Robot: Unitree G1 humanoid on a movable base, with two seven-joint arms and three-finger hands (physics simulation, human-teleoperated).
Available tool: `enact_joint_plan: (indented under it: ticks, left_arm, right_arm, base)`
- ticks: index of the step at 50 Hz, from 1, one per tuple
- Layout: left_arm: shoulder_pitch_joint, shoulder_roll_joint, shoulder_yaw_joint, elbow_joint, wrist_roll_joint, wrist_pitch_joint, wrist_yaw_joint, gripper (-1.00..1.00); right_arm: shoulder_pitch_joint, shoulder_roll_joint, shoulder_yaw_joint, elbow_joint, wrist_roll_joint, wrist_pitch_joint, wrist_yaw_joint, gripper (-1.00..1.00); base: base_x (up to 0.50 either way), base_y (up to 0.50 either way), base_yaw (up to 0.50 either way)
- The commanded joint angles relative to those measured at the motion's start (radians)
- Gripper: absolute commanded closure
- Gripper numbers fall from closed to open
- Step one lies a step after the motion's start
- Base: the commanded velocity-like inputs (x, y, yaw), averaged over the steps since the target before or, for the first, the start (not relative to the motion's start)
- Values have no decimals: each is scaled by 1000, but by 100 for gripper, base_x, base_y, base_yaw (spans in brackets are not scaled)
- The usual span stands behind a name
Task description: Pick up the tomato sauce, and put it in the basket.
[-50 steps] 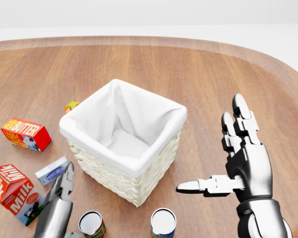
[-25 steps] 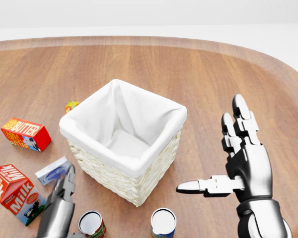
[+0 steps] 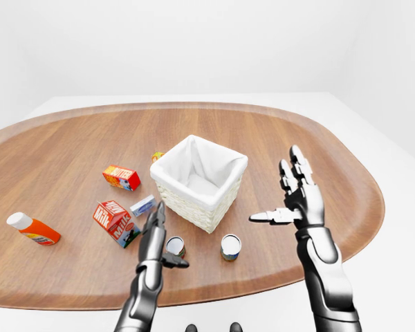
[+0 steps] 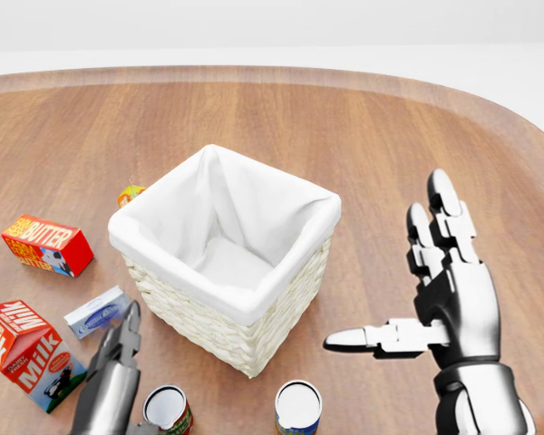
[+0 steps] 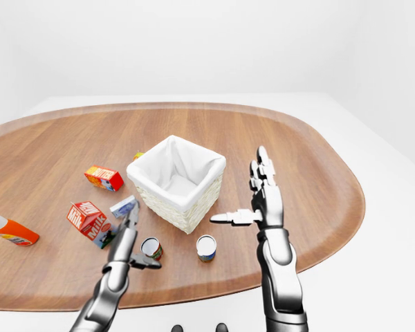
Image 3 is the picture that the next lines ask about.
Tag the small blue white box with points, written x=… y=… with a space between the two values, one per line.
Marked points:
x=143 y=205

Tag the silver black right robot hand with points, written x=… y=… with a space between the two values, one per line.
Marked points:
x=306 y=202

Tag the small orange yellow box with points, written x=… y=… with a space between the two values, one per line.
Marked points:
x=157 y=156

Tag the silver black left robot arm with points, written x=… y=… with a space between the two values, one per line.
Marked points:
x=141 y=301

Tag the red butter box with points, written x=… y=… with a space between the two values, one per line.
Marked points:
x=121 y=177

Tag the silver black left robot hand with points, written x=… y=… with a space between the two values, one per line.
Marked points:
x=153 y=238

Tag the small dark rounded shape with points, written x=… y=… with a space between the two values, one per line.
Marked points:
x=236 y=327
x=191 y=328

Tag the red green labelled tin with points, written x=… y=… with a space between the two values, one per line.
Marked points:
x=176 y=246

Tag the blue yellow labelled tin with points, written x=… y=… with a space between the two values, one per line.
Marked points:
x=230 y=247

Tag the red milk carton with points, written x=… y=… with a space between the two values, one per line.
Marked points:
x=115 y=223

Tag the white lined wicker basket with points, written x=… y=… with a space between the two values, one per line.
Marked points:
x=200 y=180

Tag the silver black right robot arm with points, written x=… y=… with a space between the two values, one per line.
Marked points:
x=326 y=276

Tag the orange bottle with white cap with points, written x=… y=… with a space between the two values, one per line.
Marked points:
x=34 y=230

